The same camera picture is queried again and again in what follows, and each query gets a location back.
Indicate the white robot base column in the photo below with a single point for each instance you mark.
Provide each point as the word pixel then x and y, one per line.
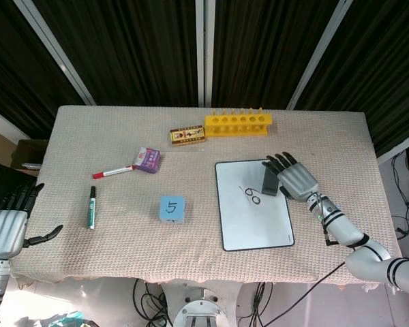
pixel 202 306

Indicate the black pleated curtain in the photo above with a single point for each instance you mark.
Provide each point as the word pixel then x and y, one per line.
pixel 378 68
pixel 262 51
pixel 129 51
pixel 17 75

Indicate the yellow brown printed box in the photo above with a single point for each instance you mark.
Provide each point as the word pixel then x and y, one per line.
pixel 187 135

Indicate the small black-framed whiteboard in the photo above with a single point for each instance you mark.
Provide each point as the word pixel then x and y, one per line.
pixel 255 225

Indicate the green plastic bag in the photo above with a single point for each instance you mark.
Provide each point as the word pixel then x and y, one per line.
pixel 64 320

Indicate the brown cardboard box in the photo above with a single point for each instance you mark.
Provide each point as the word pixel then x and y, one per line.
pixel 27 153

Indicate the yellow test tube rack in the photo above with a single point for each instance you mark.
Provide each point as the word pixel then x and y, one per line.
pixel 237 124

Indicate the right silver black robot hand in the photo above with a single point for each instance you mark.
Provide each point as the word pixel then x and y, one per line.
pixel 298 180

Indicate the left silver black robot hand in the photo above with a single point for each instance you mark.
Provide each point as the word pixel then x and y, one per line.
pixel 5 230

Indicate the red marker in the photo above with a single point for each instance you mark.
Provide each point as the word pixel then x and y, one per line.
pixel 112 172

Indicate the beige woven tablecloth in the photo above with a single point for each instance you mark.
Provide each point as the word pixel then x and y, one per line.
pixel 122 252

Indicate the purple carton box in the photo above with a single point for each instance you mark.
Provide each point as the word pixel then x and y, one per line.
pixel 148 160

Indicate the green marker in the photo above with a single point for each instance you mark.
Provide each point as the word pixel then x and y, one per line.
pixel 91 209

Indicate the blue numbered foam cube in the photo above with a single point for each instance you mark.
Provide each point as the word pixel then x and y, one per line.
pixel 172 209

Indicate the dark grey whiteboard eraser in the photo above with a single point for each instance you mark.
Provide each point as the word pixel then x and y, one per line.
pixel 270 185

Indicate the white metal frame post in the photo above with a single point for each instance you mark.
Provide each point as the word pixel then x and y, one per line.
pixel 59 56
pixel 318 56
pixel 204 51

